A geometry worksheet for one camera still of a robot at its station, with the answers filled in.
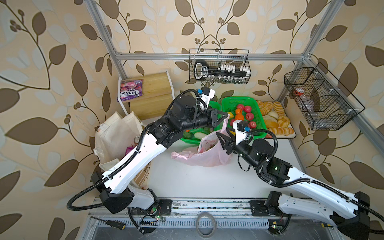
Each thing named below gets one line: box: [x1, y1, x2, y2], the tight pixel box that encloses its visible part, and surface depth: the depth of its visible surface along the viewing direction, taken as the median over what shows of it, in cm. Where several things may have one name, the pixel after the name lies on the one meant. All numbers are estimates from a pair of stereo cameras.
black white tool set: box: [193, 61, 251, 82], surface depth 85 cm
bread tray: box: [257, 100, 297, 139], surface depth 107 cm
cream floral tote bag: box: [93, 111, 144, 172], surface depth 78 cm
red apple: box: [246, 112, 254, 121], surface depth 110 cm
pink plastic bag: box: [171, 115, 233, 167], surface depth 72 cm
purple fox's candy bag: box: [117, 79, 144, 102], surface depth 82 cm
